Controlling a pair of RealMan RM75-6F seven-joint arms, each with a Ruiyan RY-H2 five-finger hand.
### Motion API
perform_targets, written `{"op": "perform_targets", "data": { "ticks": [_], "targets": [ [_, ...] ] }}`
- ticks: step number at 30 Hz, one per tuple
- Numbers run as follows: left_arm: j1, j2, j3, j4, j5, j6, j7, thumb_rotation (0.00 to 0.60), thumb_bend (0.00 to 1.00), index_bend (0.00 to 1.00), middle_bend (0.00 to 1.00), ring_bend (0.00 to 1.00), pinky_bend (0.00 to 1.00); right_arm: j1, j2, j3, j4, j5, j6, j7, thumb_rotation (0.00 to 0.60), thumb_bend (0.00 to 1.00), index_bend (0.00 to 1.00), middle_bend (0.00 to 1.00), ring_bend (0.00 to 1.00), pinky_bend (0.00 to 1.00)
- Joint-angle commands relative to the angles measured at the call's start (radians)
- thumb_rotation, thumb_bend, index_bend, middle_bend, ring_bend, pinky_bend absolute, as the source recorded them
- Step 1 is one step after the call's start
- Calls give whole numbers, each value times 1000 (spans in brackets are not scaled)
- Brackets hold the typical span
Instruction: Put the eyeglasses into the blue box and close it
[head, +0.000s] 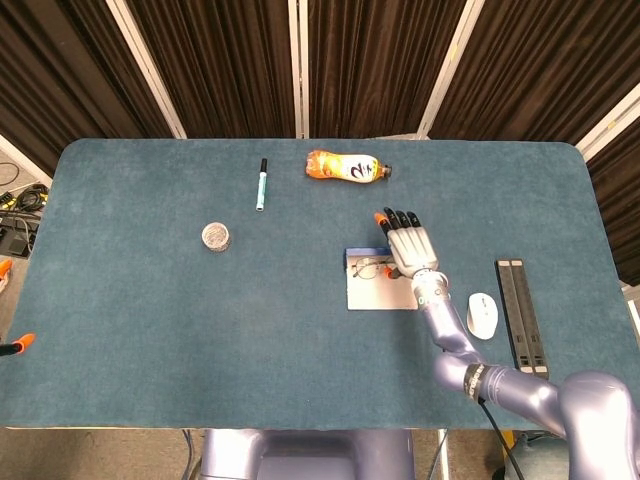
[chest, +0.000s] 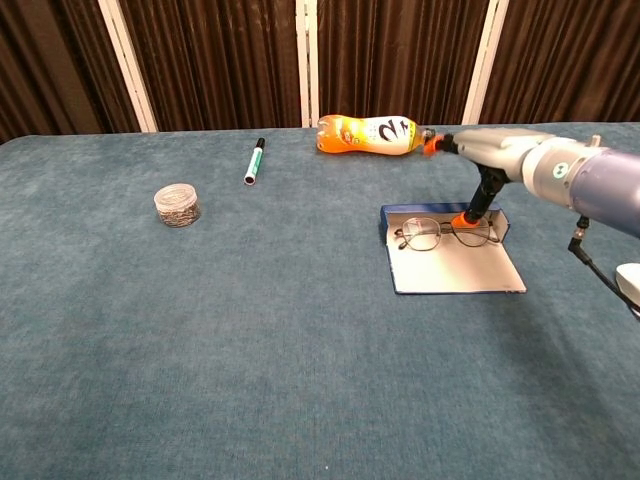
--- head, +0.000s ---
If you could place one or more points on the purple robot torso base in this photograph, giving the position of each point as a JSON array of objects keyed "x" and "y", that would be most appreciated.
[{"x": 305, "y": 457}]

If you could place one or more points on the black-rimmed eyeglasses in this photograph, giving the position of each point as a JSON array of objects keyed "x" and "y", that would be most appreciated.
[{"x": 367, "y": 270}]

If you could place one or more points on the grey table leg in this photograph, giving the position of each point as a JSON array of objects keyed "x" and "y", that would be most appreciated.
[{"x": 442, "y": 452}]

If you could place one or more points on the white box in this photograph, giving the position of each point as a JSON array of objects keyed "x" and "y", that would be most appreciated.
[{"x": 375, "y": 295}]

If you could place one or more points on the white computer mouse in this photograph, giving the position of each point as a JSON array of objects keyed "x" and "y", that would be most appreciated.
[{"x": 481, "y": 317}]

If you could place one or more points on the black floor pedal box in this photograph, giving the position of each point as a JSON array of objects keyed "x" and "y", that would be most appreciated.
[{"x": 15, "y": 235}]

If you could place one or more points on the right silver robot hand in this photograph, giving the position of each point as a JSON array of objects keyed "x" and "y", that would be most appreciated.
[{"x": 412, "y": 247}]

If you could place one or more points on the teal marker black cap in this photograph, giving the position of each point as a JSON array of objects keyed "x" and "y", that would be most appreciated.
[{"x": 261, "y": 187}]

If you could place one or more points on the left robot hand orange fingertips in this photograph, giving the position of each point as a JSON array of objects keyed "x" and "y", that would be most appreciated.
[{"x": 22, "y": 343}]

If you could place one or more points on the orange drink bottle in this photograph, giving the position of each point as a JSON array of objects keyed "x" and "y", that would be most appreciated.
[{"x": 340, "y": 167}]

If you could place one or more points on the black power strip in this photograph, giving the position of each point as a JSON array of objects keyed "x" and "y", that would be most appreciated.
[{"x": 522, "y": 320}]

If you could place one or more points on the teal grey bag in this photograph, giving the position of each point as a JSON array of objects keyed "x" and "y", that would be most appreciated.
[{"x": 542, "y": 460}]

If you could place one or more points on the round metal mesh tin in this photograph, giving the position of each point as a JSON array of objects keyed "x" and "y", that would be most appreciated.
[{"x": 216, "y": 236}]

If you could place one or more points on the right purple robot arm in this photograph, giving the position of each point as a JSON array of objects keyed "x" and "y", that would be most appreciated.
[{"x": 520, "y": 390}]

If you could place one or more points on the brown curtain screen panel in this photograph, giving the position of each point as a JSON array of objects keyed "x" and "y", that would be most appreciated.
[
  {"x": 220, "y": 65},
  {"x": 540, "y": 65},
  {"x": 60, "y": 75},
  {"x": 620, "y": 200},
  {"x": 375, "y": 65}
]

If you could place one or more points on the blue felt table mat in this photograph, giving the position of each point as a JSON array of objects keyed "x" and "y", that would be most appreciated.
[{"x": 150, "y": 325}]

